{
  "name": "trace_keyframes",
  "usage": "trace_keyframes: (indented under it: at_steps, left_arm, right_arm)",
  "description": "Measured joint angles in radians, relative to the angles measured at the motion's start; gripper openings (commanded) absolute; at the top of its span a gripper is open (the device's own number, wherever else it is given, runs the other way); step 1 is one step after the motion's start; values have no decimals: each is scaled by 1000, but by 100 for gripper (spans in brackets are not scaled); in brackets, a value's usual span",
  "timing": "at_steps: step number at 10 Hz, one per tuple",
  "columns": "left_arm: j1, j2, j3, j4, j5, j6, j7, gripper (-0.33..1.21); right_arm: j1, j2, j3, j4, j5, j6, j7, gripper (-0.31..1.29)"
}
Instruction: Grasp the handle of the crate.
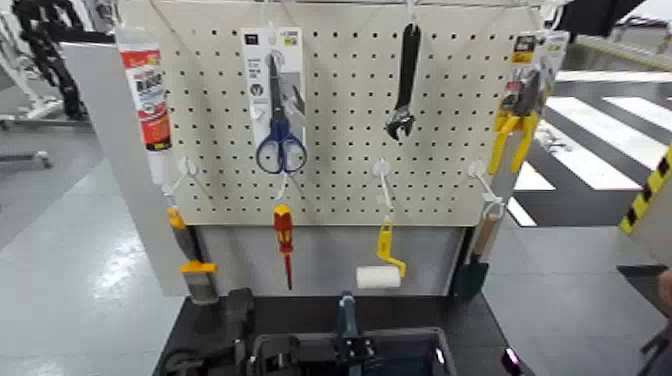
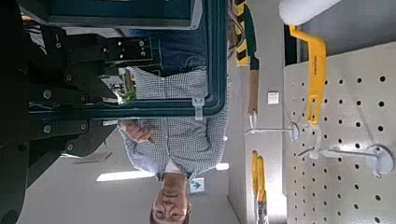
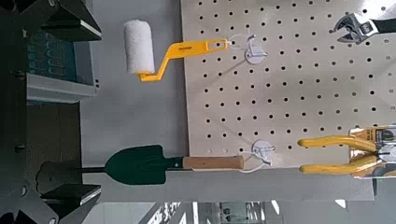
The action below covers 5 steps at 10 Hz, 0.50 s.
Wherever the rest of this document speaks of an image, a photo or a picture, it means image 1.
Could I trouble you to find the grey blue plastic crate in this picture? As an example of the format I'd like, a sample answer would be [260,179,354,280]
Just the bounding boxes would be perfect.
[249,327,458,376]

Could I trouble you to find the yellow handled paint roller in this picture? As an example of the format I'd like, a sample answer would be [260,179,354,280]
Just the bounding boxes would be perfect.
[355,217,408,290]

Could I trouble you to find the red yellow screwdriver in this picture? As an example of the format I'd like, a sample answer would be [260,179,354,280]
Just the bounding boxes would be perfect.
[272,204,295,291]

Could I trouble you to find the black adjustable wrench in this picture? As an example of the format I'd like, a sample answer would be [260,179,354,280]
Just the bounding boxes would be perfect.
[385,22,422,142]

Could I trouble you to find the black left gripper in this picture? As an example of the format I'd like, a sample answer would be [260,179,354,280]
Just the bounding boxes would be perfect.
[247,333,378,376]

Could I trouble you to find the yellow pliers in package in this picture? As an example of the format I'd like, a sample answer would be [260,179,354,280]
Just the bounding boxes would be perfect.
[487,31,571,177]

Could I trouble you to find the white red sealant tube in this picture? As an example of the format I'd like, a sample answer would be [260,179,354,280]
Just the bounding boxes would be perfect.
[115,26,174,188]

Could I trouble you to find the blue scissors in package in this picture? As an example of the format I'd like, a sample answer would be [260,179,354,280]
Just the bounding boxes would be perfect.
[241,27,309,176]

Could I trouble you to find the grey partition panel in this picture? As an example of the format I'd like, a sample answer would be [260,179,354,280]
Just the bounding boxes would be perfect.
[61,41,186,298]

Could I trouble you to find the white metal stand frame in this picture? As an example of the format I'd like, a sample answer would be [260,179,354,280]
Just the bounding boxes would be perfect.
[0,10,67,170]

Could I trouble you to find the white pegboard hook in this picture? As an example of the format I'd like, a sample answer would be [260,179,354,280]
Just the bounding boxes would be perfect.
[468,159,506,216]
[372,158,395,218]
[275,173,303,203]
[162,156,203,197]

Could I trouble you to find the yellow black striped barrier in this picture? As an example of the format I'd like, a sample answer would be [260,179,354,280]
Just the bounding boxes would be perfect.
[618,145,672,264]

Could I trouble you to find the beige perforated pegboard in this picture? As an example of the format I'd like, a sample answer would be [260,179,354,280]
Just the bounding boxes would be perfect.
[119,0,550,228]

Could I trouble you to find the yellow grey scraper brush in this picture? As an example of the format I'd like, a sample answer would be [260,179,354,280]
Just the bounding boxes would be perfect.
[167,207,220,306]

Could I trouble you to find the black device with purple light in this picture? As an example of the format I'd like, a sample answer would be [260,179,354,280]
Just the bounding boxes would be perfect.
[501,347,534,376]

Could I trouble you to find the wooden handled dark trowel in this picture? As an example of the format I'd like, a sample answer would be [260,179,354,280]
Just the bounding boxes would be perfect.
[453,212,500,304]

